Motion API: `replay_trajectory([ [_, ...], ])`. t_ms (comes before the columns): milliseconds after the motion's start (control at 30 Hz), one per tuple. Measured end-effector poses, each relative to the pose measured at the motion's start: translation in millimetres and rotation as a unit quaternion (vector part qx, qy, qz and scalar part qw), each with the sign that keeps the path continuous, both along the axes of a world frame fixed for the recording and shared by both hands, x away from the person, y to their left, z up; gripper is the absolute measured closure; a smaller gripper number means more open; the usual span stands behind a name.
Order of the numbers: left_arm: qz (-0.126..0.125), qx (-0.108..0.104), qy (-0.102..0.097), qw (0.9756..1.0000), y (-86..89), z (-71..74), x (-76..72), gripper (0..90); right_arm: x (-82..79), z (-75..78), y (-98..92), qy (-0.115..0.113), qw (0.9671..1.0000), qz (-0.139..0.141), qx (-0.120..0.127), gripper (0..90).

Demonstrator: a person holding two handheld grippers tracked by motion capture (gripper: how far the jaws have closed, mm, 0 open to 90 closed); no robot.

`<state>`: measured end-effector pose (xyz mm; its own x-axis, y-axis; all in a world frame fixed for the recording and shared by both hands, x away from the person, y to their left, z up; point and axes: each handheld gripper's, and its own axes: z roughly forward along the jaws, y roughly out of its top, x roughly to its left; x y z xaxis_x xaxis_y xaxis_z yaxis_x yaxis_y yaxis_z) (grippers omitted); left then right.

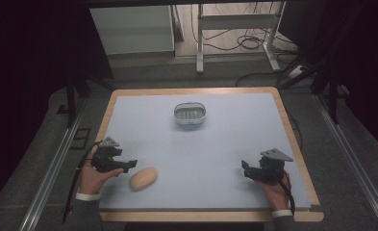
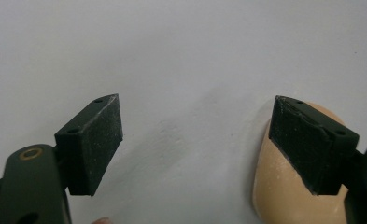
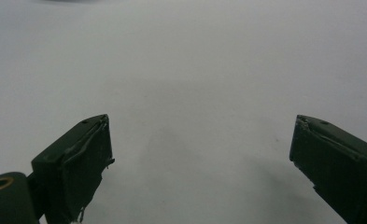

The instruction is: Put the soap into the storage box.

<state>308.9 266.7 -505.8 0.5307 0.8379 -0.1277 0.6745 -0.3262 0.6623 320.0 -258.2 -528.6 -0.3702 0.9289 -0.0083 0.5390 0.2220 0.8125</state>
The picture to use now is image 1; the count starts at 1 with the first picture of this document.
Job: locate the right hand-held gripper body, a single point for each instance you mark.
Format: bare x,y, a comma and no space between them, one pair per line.
271,168

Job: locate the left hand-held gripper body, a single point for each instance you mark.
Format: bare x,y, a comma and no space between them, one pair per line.
105,159

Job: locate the bread roll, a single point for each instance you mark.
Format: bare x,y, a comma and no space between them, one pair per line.
143,179

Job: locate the white soap dish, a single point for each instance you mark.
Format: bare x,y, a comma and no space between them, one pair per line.
189,113

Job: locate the person's left hand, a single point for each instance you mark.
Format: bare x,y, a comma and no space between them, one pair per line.
92,181

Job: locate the person's right hand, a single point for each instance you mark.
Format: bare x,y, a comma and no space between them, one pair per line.
275,194

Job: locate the pale blue table mat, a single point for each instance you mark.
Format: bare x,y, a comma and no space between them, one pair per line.
206,150

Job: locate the black stand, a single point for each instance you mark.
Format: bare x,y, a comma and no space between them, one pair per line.
71,102
332,96

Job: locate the white power strip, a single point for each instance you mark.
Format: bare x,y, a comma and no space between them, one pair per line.
296,71

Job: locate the white cabinet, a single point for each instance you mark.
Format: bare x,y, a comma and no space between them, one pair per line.
132,29

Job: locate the black floor bracket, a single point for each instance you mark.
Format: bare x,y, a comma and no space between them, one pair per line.
80,138

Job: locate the metal floor rail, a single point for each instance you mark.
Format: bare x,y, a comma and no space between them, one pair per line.
50,174
353,160

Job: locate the white desk frame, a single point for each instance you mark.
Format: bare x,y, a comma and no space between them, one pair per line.
234,21

